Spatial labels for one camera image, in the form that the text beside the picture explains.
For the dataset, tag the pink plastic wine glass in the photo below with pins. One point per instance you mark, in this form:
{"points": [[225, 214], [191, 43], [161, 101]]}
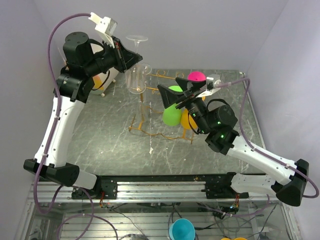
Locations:
{"points": [[196, 76]]}

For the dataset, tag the aluminium rail frame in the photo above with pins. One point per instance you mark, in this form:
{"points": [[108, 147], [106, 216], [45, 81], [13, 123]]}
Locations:
{"points": [[143, 192]]}

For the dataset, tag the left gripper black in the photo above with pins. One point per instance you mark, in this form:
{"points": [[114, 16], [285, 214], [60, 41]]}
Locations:
{"points": [[125, 58]]}

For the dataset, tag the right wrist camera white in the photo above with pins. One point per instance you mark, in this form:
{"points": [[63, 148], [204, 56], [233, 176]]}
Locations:
{"points": [[207, 87]]}

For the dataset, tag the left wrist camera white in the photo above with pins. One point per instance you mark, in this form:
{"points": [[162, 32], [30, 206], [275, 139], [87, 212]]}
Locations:
{"points": [[105, 27]]}

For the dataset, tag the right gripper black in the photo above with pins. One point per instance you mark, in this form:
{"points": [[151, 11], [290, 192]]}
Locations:
{"points": [[170, 97]]}

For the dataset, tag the white cylindrical bread box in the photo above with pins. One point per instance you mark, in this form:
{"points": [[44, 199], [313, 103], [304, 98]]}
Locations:
{"points": [[102, 80]]}

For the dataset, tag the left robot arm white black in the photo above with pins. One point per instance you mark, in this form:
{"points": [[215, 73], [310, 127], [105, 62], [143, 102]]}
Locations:
{"points": [[85, 58]]}

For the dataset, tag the green plastic wine glass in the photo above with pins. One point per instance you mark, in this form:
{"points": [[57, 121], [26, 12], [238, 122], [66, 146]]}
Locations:
{"points": [[172, 116]]}

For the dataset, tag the orange cup below table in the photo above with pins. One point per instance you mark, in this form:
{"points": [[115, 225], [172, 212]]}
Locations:
{"points": [[237, 238]]}

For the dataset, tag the clear plastic wine glass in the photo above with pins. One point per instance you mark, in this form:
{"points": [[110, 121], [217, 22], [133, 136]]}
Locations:
{"points": [[134, 76], [145, 68], [142, 112]]}

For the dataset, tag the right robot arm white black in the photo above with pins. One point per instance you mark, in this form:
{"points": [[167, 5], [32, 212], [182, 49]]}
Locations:
{"points": [[284, 178]]}

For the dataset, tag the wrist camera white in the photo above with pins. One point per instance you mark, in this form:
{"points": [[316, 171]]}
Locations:
{"points": [[105, 27], [207, 87]]}

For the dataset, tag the gold wire wine glass rack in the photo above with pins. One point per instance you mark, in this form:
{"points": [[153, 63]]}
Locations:
{"points": [[155, 126]]}

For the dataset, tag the orange plastic wine glass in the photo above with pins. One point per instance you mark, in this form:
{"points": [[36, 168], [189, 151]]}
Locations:
{"points": [[187, 121]]}

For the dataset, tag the teal plastic cup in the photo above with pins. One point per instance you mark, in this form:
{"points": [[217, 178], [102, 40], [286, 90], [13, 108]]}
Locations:
{"points": [[182, 229]]}

